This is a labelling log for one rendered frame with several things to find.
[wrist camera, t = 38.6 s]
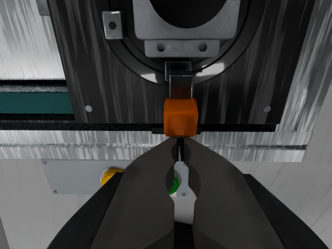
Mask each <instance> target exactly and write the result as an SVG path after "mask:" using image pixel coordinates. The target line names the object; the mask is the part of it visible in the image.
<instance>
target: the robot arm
mask: <svg viewBox="0 0 332 249"><path fill-rule="evenodd" d="M179 149H180V157H181V162H184V163H185V165H186V166H187V167H188V169H189V173H188V186H189V187H190V188H191V190H192V191H193V192H194V194H195V195H196V198H197V199H196V200H195V203H194V216H193V229H192V230H193V238H194V246H195V249H329V248H328V247H327V246H326V245H325V244H324V242H323V241H322V240H321V239H320V238H319V237H318V236H317V235H316V234H315V233H314V232H313V231H312V230H311V229H310V228H309V227H308V226H307V225H306V224H305V223H304V222H303V221H302V220H301V219H300V218H299V217H298V216H297V215H296V214H294V213H293V212H292V211H291V210H290V209H289V208H288V207H287V206H286V205H284V204H283V203H282V202H281V201H280V200H279V199H278V198H276V197H275V196H274V195H273V194H272V193H271V192H270V191H269V190H267V189H266V188H265V187H264V186H263V185H262V184H261V183H260V182H259V181H257V180H256V179H255V178H254V177H253V176H252V175H251V174H243V173H242V172H241V171H240V170H239V169H238V168H237V167H235V166H234V165H233V164H232V163H231V162H229V161H228V160H227V159H225V158H224V157H222V156H221V155H219V154H218V153H216V152H215V151H213V150H211V149H209V148H208V147H206V146H204V145H202V144H201V143H199V142H197V141H195V140H194V139H192V138H190V137H170V138H168V139H167V140H165V141H163V142H162V143H160V144H158V145H157V146H155V147H153V148H152V149H150V150H148V151H147V152H145V153H144V154H142V155H140V156H139V157H138V158H136V159H135V160H134V161H133V162H131V163H130V164H129V165H128V166H127V167H126V168H125V169H124V170H123V171H122V172H116V173H115V174H114V175H113V176H112V177H111V178H110V179H109V180H108V181H107V182H106V183H105V184H104V185H103V186H102V187H101V188H100V189H99V190H98V191H97V192H96V193H95V194H94V195H93V196H92V197H91V198H90V199H89V200H88V201H87V202H86V203H85V204H84V205H83V206H82V207H81V208H80V209H79V210H78V211H77V212H76V213H75V214H74V215H73V216H72V217H71V218H70V219H69V220H68V221H67V222H66V224H65V225H64V226H63V227H62V228H61V230H60V231H59V232H58V233H57V235H56V236H55V237H54V239H53V240H52V241H51V243H50V244H49V246H48V247H47V249H173V246H174V201H173V199H172V198H171V197H170V195H169V192H170V190H171V189H172V187H173V186H174V165H175V164H176V162H178V161H179Z"/></svg>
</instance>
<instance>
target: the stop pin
mask: <svg viewBox="0 0 332 249"><path fill-rule="evenodd" d="M36 4H37V7H38V11H39V15H40V16H50V14H49V10H48V6H47V2H46V0H36Z"/></svg>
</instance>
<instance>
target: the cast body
mask: <svg viewBox="0 0 332 249"><path fill-rule="evenodd" d="M132 1H133V15H134V29H135V34H136V36H137V38H138V39H140V40H142V41H144V47H145V55H146V56H147V57H149V58H176V57H217V56H218V54H219V46H220V40H230V39H232V38H233V37H234V35H235V34H236V30H237V23H238V16H239V9H240V2H241V0H132Z"/></svg>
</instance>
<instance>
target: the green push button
mask: <svg viewBox="0 0 332 249"><path fill-rule="evenodd" d="M178 187H179V179H178V176H177V175H176V174H175V173H174V186H173V187H172V189H171V190H170V192H169V195H170V194H173V193H174V192H176V191H177V189H178Z"/></svg>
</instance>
